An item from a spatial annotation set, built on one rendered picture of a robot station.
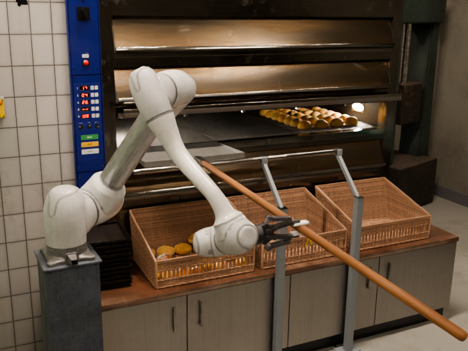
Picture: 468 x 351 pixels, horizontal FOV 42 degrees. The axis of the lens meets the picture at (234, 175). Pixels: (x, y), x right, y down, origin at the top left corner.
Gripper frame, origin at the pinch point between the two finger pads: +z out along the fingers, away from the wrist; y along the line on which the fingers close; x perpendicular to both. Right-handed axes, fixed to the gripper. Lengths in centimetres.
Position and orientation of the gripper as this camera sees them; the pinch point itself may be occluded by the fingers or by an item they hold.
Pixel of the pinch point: (299, 228)
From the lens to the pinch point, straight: 226.1
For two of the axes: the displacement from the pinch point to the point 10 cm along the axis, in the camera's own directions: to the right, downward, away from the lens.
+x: 4.3, 2.5, -8.7
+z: 9.0, -1.0, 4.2
